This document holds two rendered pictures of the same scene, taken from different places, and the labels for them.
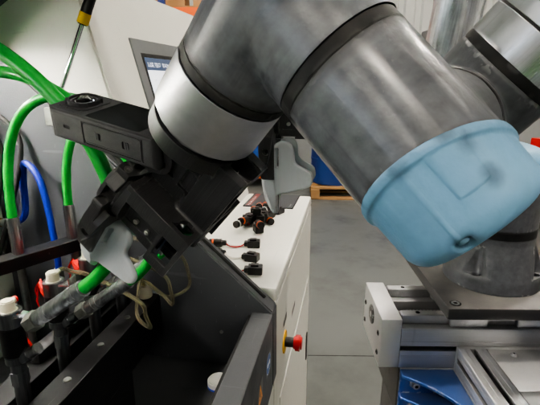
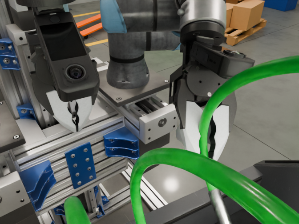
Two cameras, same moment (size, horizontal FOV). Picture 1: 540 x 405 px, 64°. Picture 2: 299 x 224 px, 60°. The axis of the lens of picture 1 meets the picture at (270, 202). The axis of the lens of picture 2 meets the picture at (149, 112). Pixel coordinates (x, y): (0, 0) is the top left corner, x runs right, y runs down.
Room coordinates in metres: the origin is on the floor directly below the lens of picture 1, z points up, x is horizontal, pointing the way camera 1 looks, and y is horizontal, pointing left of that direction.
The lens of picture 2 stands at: (0.62, 0.32, 1.48)
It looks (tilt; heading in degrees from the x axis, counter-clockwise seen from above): 36 degrees down; 232
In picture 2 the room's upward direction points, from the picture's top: straight up
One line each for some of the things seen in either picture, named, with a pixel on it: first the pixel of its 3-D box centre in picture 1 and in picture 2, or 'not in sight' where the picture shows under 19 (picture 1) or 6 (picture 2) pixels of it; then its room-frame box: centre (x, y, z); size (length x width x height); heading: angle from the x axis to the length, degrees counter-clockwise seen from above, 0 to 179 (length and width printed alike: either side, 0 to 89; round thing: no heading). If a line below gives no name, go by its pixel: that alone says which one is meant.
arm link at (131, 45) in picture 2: not in sight; (127, 31); (0.18, -0.36, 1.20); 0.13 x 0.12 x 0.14; 148
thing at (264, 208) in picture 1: (259, 213); not in sight; (1.15, 0.03, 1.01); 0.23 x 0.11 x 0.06; 169
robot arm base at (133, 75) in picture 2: not in sight; (127, 65); (0.19, -0.37, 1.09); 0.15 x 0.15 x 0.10
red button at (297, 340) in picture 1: (292, 342); not in sight; (0.85, -0.05, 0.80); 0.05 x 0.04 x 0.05; 169
